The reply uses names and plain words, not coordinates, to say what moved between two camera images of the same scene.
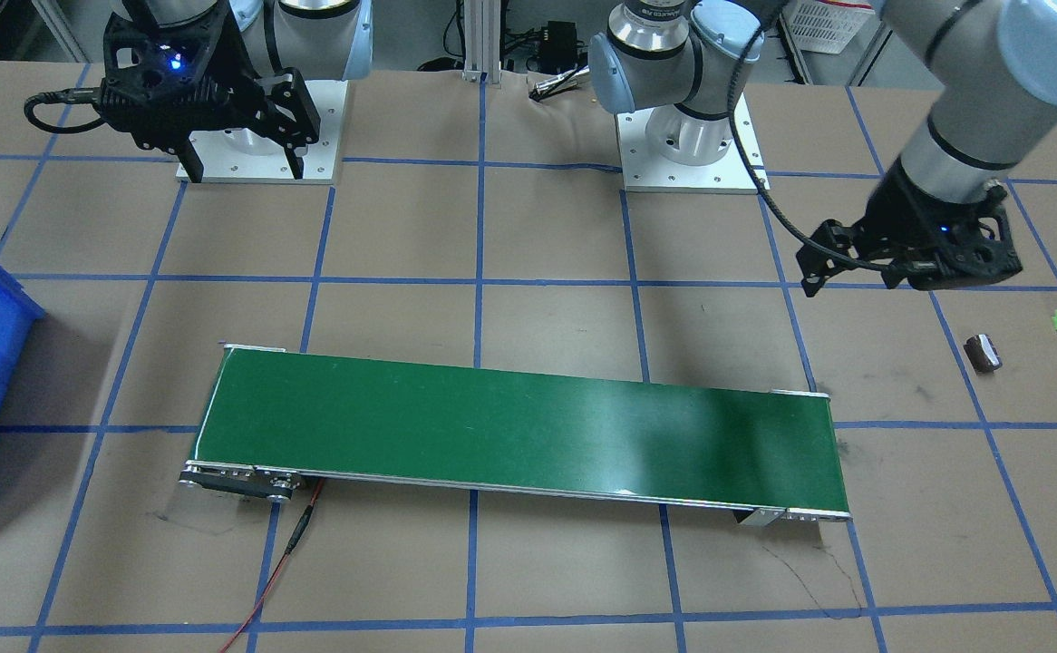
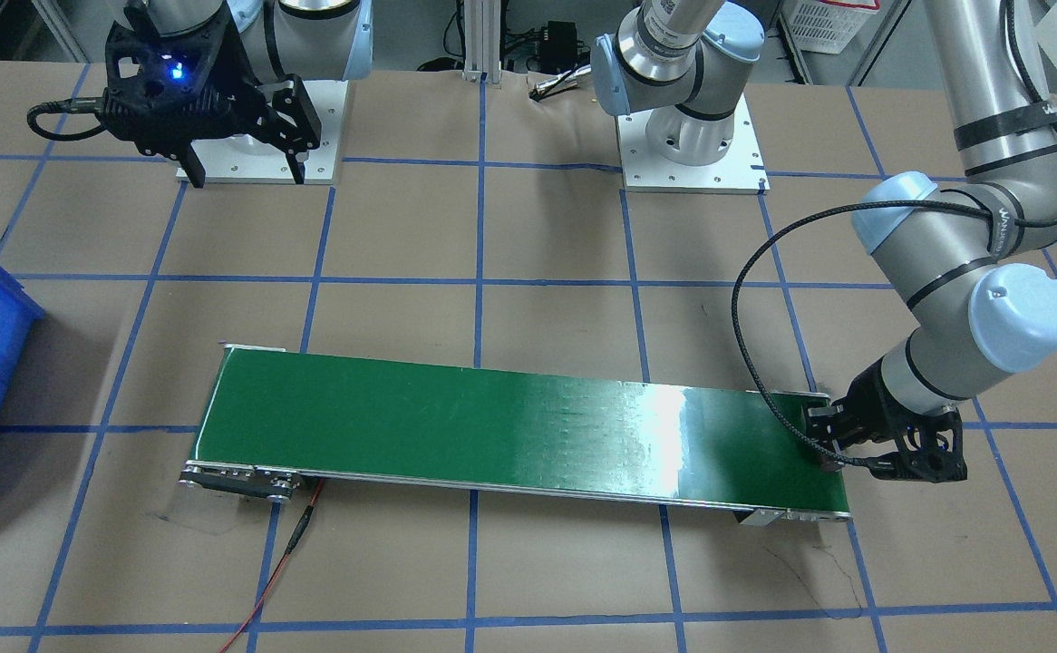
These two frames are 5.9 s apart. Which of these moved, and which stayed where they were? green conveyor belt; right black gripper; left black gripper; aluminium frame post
Moved: left black gripper
Stayed: green conveyor belt; aluminium frame post; right black gripper
